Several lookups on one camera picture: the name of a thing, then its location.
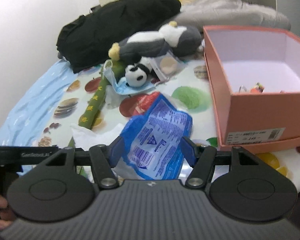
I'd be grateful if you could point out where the clear bag with powder puff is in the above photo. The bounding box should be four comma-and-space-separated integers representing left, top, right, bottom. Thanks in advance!
149, 51, 186, 81

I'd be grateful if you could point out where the pink cardboard box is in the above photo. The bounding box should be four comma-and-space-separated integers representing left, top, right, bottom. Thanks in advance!
203, 25, 300, 153

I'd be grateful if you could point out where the black jacket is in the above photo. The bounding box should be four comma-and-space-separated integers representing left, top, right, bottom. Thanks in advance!
56, 0, 181, 73

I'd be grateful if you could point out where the left hand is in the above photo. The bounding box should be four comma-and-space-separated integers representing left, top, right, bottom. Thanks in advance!
0, 195, 16, 231

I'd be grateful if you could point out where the blue surgical face mask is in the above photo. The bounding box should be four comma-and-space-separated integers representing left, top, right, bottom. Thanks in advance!
106, 70, 154, 95

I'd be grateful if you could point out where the light blue bedsheet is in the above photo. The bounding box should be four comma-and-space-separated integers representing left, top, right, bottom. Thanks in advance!
0, 60, 77, 146

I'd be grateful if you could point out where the white plastic bag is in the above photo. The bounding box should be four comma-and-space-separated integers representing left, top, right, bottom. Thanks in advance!
105, 86, 125, 109

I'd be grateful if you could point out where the grey quilt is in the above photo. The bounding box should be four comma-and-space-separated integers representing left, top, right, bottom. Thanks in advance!
171, 0, 291, 31

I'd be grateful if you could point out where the printed food pattern mat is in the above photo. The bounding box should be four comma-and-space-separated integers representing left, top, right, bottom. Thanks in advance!
37, 52, 300, 190

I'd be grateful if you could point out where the green fabric massage stick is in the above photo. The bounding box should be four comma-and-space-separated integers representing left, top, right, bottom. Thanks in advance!
67, 60, 126, 148

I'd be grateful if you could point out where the blue snack packet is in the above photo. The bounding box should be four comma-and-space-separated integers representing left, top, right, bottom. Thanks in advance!
114, 94, 193, 180

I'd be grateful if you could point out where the white paper towel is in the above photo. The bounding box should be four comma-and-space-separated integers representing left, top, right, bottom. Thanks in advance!
70, 124, 124, 151

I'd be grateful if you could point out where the grey penguin plush toy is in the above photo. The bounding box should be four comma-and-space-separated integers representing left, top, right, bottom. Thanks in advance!
108, 21, 202, 64

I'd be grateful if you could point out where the small panda plush toy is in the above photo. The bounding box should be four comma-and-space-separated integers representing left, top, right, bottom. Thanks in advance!
125, 57, 156, 88

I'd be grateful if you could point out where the pink feather keychain toy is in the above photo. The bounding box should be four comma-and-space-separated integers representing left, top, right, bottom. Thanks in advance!
238, 83, 264, 94

